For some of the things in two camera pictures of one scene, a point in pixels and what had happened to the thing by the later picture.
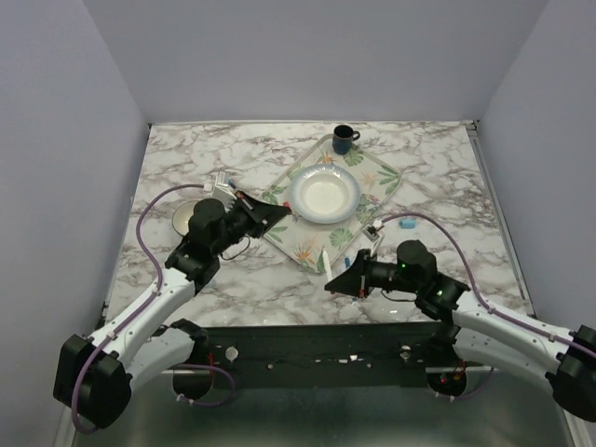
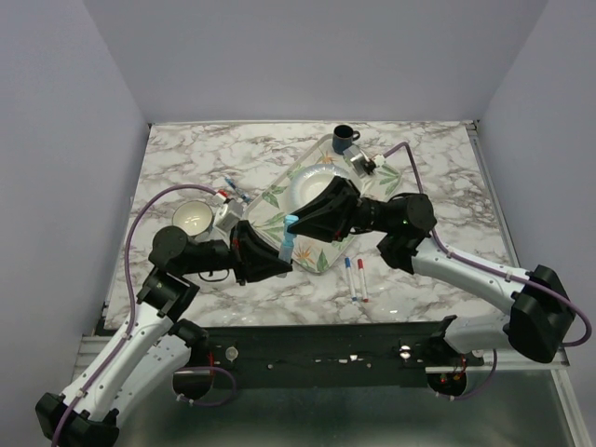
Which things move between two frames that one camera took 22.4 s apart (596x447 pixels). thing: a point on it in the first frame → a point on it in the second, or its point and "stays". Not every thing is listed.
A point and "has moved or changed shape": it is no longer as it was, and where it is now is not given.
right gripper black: x=349 y=281 → x=332 y=220
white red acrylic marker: x=327 y=265 has moved or changed shape
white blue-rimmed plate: x=326 y=194 stays
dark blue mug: x=343 y=137 stays
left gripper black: x=276 y=212 → x=252 y=258
